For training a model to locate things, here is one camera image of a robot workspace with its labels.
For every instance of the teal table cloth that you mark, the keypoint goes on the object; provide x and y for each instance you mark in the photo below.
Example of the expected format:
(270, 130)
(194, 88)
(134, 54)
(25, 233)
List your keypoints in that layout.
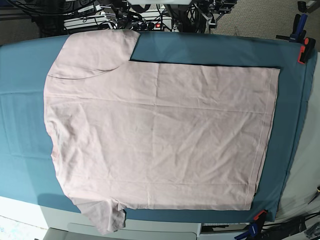
(26, 168)

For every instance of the orange blue clamp bottom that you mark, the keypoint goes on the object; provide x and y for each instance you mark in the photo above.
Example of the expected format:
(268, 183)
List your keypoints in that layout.
(254, 228)

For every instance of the orange black clamp top right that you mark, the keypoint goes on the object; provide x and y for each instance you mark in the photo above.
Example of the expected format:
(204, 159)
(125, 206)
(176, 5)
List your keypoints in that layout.
(306, 50)

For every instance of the white power strip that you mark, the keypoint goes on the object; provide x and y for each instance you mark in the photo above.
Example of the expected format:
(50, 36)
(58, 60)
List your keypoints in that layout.
(100, 23)

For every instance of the blue black clamp top right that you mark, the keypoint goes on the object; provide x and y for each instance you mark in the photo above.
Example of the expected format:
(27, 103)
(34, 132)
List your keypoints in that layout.
(298, 33)

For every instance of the pink T-shirt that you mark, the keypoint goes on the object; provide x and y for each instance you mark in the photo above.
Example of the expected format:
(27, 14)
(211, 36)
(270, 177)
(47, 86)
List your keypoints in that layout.
(146, 135)

